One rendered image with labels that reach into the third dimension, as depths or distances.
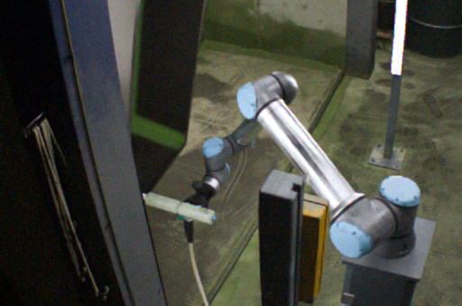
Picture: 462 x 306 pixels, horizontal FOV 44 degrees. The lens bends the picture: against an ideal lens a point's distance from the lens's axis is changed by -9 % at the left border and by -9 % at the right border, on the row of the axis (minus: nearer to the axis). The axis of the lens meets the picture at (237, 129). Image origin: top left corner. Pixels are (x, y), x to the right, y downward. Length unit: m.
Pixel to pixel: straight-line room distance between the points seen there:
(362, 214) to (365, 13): 2.31
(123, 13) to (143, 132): 1.18
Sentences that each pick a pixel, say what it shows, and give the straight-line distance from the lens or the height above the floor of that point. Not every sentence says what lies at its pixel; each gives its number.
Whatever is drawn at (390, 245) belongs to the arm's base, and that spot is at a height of 0.70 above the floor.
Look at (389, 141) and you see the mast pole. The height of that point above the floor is 0.14.
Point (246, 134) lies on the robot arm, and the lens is 2.61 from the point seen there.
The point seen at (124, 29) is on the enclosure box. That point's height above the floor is 1.41.
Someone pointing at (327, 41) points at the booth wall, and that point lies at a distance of 4.30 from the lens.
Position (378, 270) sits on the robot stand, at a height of 0.63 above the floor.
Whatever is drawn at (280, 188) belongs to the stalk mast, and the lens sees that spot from 0.98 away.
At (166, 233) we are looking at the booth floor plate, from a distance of 3.17.
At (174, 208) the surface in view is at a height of 0.55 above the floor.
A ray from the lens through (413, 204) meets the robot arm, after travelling 2.09.
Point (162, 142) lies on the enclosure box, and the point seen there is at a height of 0.48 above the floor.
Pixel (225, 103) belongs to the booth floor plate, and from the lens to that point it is 4.02.
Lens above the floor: 2.30
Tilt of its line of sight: 37 degrees down
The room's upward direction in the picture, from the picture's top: 3 degrees counter-clockwise
